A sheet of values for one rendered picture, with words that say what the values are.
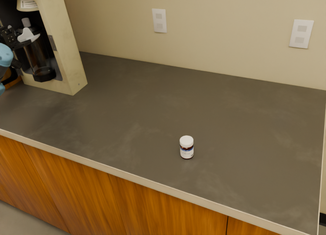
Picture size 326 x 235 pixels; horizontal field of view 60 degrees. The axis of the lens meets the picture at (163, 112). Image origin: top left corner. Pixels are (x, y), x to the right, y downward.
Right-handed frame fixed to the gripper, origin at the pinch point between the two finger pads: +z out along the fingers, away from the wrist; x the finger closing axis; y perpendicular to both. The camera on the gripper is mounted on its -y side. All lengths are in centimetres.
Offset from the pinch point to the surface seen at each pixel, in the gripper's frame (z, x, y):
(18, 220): -29, 42, -122
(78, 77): 7.0, -13.1, -22.2
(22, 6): 2.1, 0.6, 11.4
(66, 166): -27, -27, -43
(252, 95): 27, -89, -28
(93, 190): -26, -38, -53
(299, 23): 43, -101, -2
